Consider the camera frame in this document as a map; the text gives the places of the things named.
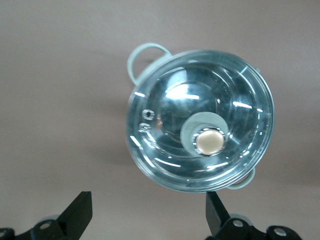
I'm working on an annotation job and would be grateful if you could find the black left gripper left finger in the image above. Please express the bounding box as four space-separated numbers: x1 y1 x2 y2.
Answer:
18 191 93 240

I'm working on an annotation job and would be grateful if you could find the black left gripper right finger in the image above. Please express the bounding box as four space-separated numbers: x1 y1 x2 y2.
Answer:
205 191 258 240

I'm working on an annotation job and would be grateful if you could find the glass pot lid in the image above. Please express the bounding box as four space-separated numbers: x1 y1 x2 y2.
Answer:
126 48 276 195

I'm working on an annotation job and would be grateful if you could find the stainless steel pot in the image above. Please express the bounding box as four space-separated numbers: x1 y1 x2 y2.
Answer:
126 42 276 195

